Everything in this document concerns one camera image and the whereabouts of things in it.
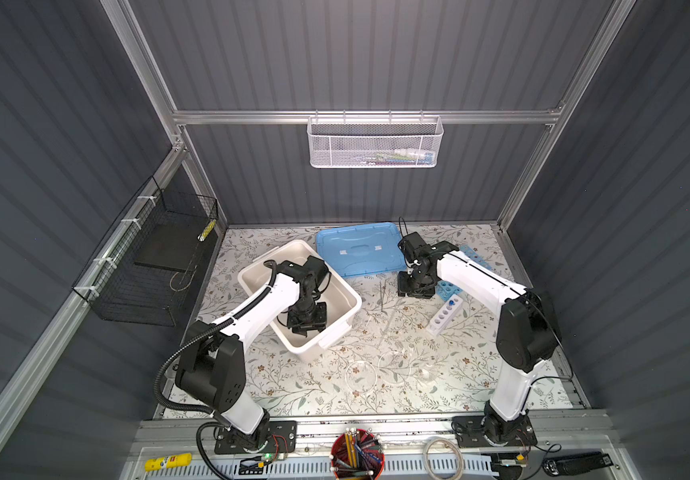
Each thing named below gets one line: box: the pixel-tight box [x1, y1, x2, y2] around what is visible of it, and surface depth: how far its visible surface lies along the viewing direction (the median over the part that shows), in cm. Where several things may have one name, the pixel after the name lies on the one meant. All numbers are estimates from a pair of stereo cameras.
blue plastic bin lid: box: [316, 222, 407, 277], surface depth 114 cm
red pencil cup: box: [330, 429, 385, 480], surface depth 62 cm
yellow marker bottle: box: [144, 453, 192, 472], surface depth 71 cm
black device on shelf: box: [543, 451, 614, 477], surface depth 70 cm
